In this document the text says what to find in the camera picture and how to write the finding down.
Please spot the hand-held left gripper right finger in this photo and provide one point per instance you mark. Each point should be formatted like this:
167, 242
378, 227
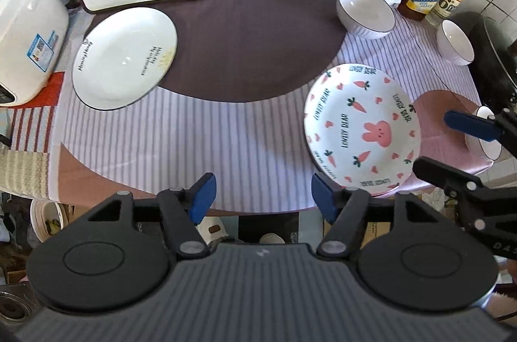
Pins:
325, 197

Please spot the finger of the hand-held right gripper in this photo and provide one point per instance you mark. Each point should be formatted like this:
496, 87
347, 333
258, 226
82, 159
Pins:
470, 123
448, 172

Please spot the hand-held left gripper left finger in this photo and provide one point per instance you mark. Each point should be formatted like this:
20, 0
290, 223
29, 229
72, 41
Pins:
204, 196

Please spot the white bowl with dark rim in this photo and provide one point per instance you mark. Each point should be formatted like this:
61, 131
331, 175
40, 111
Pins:
365, 11
456, 41
476, 148

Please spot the rabbit and carrot print plate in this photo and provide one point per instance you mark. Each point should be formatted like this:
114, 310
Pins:
359, 128

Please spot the white plate with black lettering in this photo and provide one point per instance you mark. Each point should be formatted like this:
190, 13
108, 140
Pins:
125, 57

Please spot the purple striped tablecloth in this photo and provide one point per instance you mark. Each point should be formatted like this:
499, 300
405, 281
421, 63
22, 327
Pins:
202, 140

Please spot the cardboard box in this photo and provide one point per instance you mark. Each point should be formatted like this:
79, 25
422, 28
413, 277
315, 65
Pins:
377, 233

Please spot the black wok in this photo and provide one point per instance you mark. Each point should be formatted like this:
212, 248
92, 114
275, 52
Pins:
490, 55

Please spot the brown placemat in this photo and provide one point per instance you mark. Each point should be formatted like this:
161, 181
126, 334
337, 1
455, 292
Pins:
242, 43

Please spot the white plastic tub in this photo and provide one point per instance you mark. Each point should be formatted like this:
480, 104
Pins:
44, 220

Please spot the beige towel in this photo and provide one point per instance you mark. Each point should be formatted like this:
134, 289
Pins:
22, 168

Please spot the red striped cloth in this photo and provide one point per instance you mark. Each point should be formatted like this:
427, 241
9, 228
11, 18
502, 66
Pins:
36, 115

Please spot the grey metal object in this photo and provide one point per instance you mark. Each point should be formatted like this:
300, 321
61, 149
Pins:
12, 305

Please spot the white rice cooker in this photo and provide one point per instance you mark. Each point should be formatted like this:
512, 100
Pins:
28, 22

